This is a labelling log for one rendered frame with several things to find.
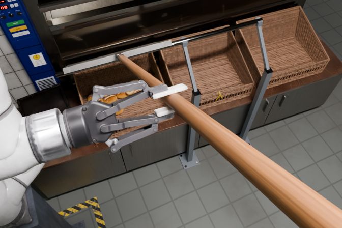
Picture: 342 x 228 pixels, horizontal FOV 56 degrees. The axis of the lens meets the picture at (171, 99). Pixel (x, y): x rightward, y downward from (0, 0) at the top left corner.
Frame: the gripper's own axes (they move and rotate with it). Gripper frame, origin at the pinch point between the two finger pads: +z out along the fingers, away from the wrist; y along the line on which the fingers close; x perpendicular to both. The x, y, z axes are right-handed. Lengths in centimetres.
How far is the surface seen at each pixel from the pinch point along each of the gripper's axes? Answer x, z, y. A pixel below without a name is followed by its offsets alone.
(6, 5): -127, -45, -36
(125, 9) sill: -144, 16, -21
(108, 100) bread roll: -162, -9, 35
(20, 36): -141, -46, -20
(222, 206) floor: -143, 51, 134
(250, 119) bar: -149, 87, 76
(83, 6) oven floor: -152, -8, -29
